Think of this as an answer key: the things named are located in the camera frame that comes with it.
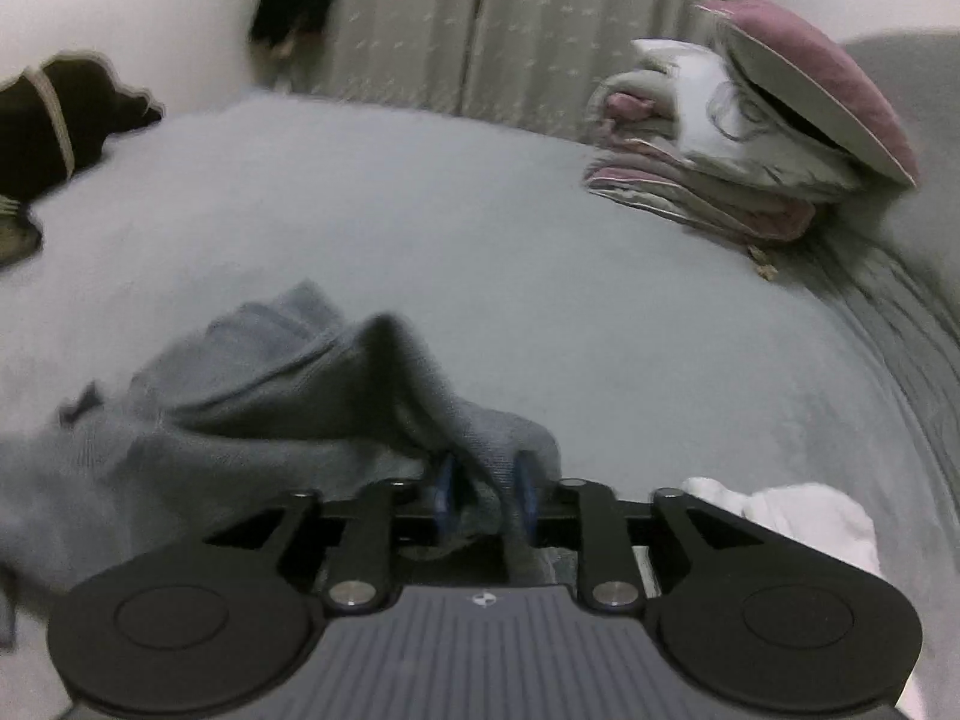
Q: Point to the grey bed sheet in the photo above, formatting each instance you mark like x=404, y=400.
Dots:
x=651, y=353

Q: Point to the pink grey pillow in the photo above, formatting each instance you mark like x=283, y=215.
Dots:
x=806, y=71

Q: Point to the grey ribbed blanket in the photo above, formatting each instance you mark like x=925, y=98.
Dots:
x=892, y=254

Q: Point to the folded pink grey quilt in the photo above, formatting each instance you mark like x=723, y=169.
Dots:
x=682, y=136

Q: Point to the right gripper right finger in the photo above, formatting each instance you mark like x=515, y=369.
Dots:
x=527, y=482

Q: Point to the white cloth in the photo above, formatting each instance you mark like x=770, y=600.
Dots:
x=814, y=514

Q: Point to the grey patterned curtain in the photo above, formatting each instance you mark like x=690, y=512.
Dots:
x=529, y=64

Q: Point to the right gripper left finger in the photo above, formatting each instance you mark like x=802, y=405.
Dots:
x=443, y=498

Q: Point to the dark brown striped garment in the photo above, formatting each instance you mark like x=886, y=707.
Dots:
x=57, y=117

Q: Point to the grey knit sweater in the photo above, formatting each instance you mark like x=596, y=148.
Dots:
x=275, y=396

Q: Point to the olive black garment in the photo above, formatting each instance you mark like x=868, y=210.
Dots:
x=20, y=237

